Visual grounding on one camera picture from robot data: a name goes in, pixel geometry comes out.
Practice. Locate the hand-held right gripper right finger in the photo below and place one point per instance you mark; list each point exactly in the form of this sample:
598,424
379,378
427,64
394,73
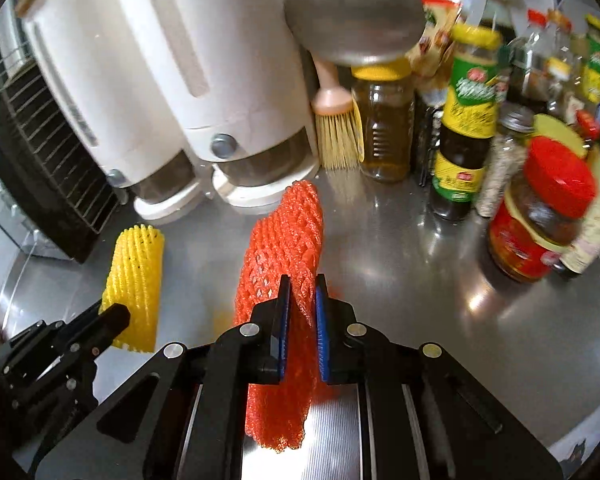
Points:
321,332

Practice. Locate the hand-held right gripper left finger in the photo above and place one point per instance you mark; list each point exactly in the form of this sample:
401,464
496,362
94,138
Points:
282,332

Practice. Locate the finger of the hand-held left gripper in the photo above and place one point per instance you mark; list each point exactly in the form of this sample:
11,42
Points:
107,322

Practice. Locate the yellow foam fruit net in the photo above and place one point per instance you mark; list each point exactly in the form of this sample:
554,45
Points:
135,280

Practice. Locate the orange foam fruit net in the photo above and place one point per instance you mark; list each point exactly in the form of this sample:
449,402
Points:
285,240

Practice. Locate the black toaster oven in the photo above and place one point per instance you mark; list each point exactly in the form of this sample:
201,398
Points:
45,175

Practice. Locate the oil jar yellow lid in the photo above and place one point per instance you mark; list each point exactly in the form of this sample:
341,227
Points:
386,130

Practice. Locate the red lid sauce jar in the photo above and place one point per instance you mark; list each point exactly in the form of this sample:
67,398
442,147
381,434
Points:
540,220

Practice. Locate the glass pepper shaker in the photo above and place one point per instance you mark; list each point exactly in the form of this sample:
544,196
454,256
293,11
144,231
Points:
505,165

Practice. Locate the sauce bottle green yellow label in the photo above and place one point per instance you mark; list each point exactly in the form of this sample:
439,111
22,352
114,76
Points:
467,120

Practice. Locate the soy sauce bottle beige label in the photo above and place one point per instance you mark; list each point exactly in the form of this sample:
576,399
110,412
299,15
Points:
597,225

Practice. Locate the yellow snack packet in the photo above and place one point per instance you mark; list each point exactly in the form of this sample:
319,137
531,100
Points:
437,30

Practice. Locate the clear bottle red cap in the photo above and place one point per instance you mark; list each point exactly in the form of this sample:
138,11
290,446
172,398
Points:
536,50

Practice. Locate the clear bottle orange cap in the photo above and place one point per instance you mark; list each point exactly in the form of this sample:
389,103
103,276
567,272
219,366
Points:
561,60

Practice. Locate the green label bottle yellow cap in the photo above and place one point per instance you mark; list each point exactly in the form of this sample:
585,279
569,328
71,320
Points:
596,60

